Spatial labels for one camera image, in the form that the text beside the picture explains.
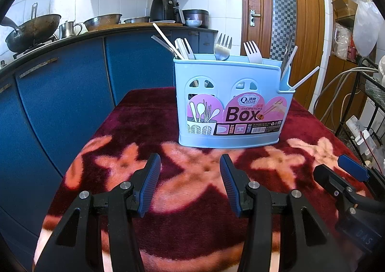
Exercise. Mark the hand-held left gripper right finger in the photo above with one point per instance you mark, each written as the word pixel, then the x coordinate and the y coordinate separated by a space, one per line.
pixel 231 184

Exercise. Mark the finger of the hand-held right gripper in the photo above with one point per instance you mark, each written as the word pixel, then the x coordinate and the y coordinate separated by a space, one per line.
pixel 331 178
pixel 352 165

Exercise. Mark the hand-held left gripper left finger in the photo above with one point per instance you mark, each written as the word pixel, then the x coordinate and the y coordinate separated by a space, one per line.
pixel 149 184

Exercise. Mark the light blue utensil box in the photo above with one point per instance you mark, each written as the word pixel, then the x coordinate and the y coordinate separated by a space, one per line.
pixel 180 79

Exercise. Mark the steel knife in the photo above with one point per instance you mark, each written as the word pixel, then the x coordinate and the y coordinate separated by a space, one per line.
pixel 288 49

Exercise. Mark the white fork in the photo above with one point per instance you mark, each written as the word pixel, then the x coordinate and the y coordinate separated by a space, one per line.
pixel 252 53

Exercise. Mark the steel fork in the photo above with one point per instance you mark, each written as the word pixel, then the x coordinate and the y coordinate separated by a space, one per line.
pixel 222 52

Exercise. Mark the white straw utensil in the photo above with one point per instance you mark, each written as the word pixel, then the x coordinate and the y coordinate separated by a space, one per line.
pixel 164 44

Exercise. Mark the wooden chopstick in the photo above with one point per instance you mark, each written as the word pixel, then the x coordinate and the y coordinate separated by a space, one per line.
pixel 165 38

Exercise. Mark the white power strip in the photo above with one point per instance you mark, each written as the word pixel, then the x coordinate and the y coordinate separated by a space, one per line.
pixel 361 135

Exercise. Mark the red patterned blanket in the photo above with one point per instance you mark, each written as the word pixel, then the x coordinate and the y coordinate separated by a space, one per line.
pixel 150 115

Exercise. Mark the blue kitchen counter cabinets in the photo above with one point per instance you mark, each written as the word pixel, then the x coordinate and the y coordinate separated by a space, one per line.
pixel 60 94

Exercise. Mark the white plastic bag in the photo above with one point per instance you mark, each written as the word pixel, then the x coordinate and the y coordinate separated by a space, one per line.
pixel 365 28

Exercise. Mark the wooden shelf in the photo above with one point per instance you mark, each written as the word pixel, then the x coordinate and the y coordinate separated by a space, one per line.
pixel 340 10

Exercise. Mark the wooden cutting board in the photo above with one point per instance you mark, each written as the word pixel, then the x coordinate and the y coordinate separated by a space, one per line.
pixel 120 27

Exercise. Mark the white plate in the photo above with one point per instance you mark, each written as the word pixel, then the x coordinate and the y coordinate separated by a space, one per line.
pixel 164 21

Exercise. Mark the steel basin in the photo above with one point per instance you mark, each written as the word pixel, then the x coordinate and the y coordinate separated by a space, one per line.
pixel 137 20

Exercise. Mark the white bowl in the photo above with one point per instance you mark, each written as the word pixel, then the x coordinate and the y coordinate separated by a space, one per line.
pixel 193 23

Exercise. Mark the steel colander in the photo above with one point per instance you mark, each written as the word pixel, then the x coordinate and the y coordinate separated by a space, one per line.
pixel 102 22

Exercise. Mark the dark rice cooker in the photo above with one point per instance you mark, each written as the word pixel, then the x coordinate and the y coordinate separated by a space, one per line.
pixel 195 14

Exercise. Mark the steel pitcher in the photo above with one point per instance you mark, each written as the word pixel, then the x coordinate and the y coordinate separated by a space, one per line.
pixel 67 30

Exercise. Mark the black air fryer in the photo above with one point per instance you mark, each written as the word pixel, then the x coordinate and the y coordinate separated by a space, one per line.
pixel 164 8

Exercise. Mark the gas stove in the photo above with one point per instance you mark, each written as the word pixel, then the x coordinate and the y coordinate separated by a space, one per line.
pixel 30 50

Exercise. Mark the black wok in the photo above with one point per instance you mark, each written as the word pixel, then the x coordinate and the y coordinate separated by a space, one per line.
pixel 33 31

